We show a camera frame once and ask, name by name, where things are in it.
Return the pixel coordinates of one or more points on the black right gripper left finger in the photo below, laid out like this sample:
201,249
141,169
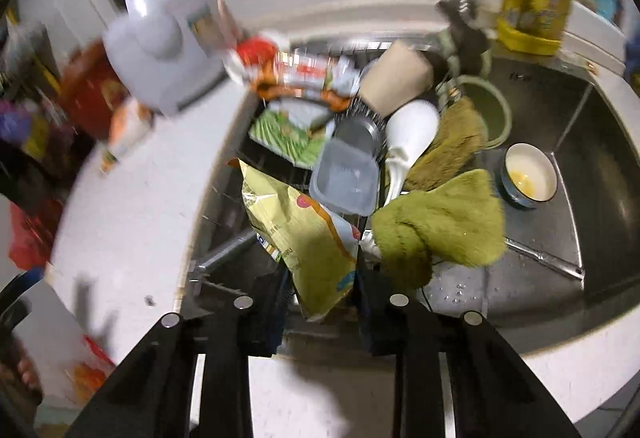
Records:
191,377

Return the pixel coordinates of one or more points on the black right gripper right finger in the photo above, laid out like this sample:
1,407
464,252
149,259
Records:
454,376

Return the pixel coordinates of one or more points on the yellow snack bag back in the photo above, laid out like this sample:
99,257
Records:
319,248

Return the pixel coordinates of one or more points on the green dish cloth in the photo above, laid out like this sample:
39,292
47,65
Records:
461,221

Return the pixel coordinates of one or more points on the red plastic bag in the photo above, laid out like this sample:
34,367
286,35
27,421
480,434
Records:
33,235

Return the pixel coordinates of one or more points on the white blue bowl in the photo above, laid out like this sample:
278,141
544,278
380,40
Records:
528,176

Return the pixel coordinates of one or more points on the steel sink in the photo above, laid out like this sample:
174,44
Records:
592,222

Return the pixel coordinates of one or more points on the brown scrub cloth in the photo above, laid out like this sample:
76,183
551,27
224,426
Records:
461,133

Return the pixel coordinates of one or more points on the grey plastic container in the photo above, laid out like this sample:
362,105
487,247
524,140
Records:
345,179

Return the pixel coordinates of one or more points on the white ladle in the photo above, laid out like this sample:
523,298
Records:
409,133

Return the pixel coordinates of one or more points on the green plastic basin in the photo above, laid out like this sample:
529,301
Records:
494,111

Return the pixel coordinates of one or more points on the green white snack wrapper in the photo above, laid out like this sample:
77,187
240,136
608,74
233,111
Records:
295,131

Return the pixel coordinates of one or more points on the red slow cooker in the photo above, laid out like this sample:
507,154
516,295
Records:
91,90

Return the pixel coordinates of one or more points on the beige paper cup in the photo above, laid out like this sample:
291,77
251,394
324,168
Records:
397,77

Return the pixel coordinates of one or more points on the red orange snack wrapper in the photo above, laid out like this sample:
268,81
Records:
268,65

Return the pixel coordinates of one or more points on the white rice cooker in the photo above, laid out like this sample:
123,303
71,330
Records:
167,53

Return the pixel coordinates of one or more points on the steel faucet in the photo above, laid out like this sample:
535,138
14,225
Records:
465,45

